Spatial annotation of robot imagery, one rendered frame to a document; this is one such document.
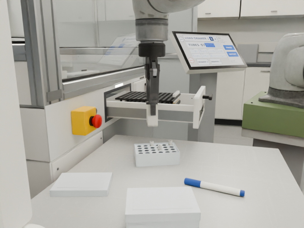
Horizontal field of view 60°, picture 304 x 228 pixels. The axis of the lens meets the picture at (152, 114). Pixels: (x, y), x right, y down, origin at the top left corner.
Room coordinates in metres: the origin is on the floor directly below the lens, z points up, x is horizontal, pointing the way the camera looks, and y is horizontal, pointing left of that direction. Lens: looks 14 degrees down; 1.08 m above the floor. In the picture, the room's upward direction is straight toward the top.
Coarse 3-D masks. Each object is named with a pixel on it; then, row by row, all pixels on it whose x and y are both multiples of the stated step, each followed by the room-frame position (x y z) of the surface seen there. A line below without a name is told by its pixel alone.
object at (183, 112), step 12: (180, 96) 1.12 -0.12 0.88; (192, 96) 1.11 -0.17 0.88; (108, 108) 0.95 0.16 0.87; (120, 108) 0.93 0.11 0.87; (132, 108) 0.92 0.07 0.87; (144, 108) 0.91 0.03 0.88; (168, 108) 0.89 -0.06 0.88; (180, 108) 0.88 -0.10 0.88; (192, 108) 0.87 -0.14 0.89; (168, 120) 0.89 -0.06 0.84; (180, 120) 0.88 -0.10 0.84; (192, 120) 0.87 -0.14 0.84
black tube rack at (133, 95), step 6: (120, 96) 1.02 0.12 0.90; (126, 96) 1.02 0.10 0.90; (132, 96) 1.02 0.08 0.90; (138, 96) 1.02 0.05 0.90; (144, 96) 1.02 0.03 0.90; (162, 96) 1.02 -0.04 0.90; (168, 96) 1.02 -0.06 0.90; (144, 102) 0.96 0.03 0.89; (162, 102) 1.06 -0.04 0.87; (168, 102) 0.94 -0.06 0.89
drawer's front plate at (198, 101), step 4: (200, 88) 1.04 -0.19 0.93; (204, 88) 1.07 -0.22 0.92; (200, 92) 0.94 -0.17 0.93; (204, 92) 1.09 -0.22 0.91; (196, 96) 0.85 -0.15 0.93; (200, 96) 0.89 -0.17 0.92; (196, 100) 0.85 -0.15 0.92; (200, 100) 0.90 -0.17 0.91; (204, 100) 1.11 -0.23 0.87; (196, 104) 0.85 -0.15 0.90; (200, 104) 0.91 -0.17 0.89; (204, 104) 1.12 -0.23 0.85; (196, 108) 0.85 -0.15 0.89; (200, 108) 0.91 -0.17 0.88; (196, 112) 0.85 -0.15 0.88; (196, 116) 0.85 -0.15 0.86; (200, 116) 0.93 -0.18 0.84; (196, 120) 0.85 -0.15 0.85; (200, 120) 0.94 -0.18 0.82; (196, 124) 0.85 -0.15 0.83; (196, 128) 0.85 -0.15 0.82
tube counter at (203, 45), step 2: (200, 44) 1.83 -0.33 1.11; (202, 44) 1.84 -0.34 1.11; (204, 44) 1.85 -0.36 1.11; (206, 44) 1.85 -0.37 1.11; (208, 44) 1.86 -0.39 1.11; (210, 44) 1.87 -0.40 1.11; (212, 44) 1.88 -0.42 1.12; (214, 44) 1.89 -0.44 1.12; (216, 44) 1.90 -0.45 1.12; (218, 44) 1.91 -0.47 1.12; (202, 46) 1.82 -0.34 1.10; (204, 46) 1.83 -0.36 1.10; (206, 46) 1.84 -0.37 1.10; (208, 46) 1.85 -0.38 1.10; (210, 46) 1.86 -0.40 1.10; (212, 46) 1.87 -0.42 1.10; (214, 46) 1.88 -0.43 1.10; (216, 46) 1.89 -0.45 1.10; (218, 46) 1.90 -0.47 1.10; (220, 46) 1.91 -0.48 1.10
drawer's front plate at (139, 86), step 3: (138, 81) 1.28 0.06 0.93; (141, 81) 1.31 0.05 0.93; (144, 81) 1.36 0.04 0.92; (135, 84) 1.23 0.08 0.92; (138, 84) 1.26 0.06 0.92; (141, 84) 1.31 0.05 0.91; (144, 84) 1.36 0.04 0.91; (135, 87) 1.23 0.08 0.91; (138, 87) 1.26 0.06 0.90; (141, 87) 1.31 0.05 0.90; (144, 87) 1.36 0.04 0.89; (135, 90) 1.23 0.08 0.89; (138, 90) 1.26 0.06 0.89; (141, 90) 1.30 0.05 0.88; (144, 90) 1.36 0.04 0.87
